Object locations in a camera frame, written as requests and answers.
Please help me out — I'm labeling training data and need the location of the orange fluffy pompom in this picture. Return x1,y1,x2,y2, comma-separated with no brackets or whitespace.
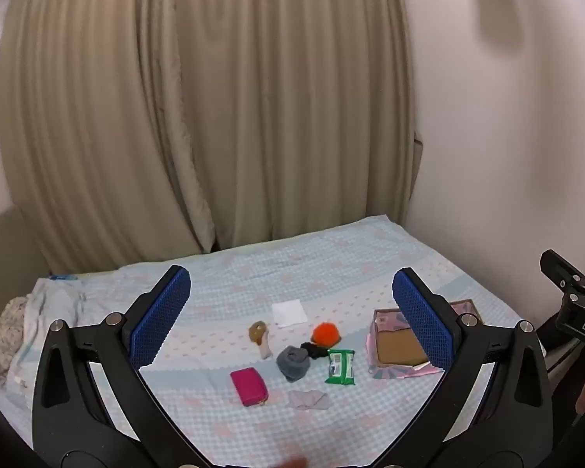
311,323,342,347

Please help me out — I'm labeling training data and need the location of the green wet wipes packet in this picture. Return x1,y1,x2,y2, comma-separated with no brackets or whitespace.
324,348,356,386

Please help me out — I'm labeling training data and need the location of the beige padded headboard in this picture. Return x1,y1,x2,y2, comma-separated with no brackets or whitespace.
0,205,54,305

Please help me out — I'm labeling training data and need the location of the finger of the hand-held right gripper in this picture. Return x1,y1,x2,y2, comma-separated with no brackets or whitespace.
539,248,585,299

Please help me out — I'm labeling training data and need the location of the pink zip wallet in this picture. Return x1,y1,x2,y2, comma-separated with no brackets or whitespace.
230,368,269,408

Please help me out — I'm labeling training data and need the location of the light blue crumpled blanket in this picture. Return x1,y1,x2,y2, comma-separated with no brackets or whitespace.
7,275,87,391

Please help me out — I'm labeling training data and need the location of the floral cloth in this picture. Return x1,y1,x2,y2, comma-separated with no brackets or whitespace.
0,296,28,386

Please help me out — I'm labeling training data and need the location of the pink cardboard box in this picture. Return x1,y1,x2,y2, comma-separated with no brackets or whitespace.
365,298,483,381

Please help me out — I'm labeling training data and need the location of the brown plush keychain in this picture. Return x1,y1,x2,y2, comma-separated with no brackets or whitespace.
248,320,274,360

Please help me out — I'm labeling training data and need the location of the grey sock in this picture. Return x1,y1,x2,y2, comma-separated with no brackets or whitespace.
276,345,311,383

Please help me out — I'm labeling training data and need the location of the light grey cloth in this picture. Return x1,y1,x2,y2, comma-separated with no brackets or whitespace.
287,389,333,413

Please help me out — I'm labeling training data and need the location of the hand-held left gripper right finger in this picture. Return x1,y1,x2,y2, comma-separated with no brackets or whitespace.
370,266,553,468

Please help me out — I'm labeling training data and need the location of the beige curtain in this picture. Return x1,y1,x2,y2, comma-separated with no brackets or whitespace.
0,0,422,276

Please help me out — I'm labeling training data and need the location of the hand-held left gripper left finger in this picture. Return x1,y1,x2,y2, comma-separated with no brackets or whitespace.
32,264,211,468

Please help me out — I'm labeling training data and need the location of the light blue patterned bed sheet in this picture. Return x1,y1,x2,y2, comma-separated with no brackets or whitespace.
10,213,522,468

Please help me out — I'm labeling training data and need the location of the white cloth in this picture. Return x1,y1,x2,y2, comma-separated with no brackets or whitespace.
271,299,309,328

